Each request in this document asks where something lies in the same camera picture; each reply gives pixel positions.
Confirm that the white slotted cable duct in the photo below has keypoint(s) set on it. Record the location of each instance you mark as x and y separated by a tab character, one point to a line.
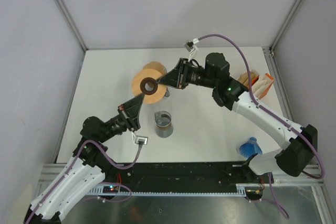
203	189

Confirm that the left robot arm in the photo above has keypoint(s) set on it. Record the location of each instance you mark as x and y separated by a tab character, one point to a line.
88	166

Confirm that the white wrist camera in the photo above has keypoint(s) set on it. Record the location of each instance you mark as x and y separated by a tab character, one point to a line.
139	140
191	47

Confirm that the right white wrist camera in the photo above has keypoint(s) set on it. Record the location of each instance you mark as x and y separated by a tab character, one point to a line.
191	47

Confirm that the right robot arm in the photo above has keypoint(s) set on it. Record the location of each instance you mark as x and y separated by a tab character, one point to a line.
297	144

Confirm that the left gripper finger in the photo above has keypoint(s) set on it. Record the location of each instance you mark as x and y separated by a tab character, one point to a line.
133	104
136	115

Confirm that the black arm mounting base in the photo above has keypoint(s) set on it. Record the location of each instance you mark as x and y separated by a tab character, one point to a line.
228	173

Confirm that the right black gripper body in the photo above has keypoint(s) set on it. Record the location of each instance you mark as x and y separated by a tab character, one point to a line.
184	71

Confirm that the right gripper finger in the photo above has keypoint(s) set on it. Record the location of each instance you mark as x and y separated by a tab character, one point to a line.
171	83
170	70

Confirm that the white paper filter stack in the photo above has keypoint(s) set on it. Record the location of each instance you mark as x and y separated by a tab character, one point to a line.
261	87

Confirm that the orange white filter holder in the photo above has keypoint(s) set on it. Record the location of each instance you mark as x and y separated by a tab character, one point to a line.
259	77

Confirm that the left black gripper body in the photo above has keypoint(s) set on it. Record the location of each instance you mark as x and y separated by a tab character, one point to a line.
131	122

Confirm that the blue ribbed dripper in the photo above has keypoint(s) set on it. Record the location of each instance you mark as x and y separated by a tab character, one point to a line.
250	148

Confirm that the brown paper coffee filter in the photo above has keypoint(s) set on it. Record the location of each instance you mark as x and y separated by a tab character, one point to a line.
155	65

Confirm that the glass server with handle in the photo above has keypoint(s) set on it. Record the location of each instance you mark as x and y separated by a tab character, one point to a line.
167	93

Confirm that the brown paper filter stack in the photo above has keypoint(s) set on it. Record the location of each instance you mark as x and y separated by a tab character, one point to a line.
244	79

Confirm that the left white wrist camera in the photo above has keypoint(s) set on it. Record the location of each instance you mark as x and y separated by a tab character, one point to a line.
139	140

